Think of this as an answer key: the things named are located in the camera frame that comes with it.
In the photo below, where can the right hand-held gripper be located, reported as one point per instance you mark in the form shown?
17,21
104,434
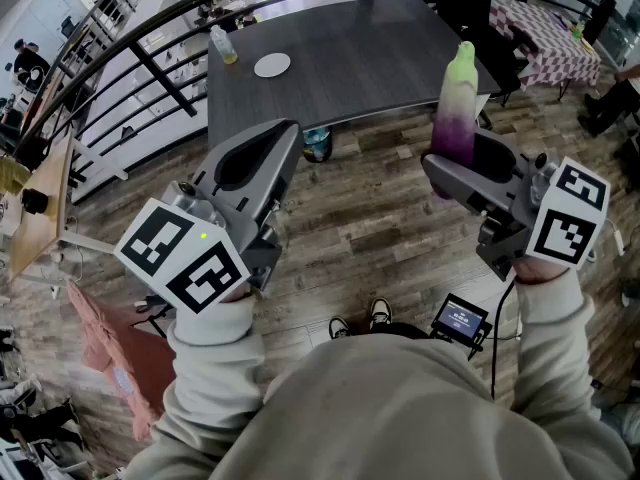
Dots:
565,223

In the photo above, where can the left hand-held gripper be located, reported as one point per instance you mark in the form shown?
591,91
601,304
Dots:
180,255

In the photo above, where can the purple and green eggplant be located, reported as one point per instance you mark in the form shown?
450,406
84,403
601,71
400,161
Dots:
457,118

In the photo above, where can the person's right forearm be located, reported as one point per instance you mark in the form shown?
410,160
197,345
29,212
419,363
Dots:
550,343

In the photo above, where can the person's left forearm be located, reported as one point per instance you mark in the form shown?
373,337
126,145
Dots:
210,393

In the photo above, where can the dark grey table top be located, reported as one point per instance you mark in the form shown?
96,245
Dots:
350,58

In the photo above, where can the small waste bin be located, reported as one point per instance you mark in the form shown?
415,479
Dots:
317,145

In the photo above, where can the white round plate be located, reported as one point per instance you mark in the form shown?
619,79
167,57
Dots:
272,65

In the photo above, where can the clear plastic drink bottle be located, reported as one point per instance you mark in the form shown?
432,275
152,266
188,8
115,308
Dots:
222,45

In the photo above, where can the black curved metal railing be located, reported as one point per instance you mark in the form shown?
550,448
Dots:
160,75

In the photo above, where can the checkered tablecloth table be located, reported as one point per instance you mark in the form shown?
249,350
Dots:
545,43

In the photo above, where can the small black screen device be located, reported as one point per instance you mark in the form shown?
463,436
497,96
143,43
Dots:
460,320

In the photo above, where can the black office chair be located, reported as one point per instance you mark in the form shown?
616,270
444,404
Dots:
470,13

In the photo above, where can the person's right shoe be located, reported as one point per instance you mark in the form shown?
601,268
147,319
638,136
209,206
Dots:
381,313

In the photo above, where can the person's shoe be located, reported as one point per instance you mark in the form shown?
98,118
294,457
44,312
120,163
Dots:
339,328
381,313

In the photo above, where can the black folding stand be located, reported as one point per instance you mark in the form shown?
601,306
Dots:
155,318

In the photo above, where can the person's left shoe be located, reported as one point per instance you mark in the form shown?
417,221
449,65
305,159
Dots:
339,328

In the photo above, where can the light wooden desk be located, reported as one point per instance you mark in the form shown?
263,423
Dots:
40,218

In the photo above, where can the black kettle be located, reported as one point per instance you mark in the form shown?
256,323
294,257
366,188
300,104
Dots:
34,201

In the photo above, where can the pink cloth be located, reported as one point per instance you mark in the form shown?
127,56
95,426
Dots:
115,348

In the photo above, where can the person's beige sweatshirt torso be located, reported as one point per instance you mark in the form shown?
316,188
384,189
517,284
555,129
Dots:
400,418

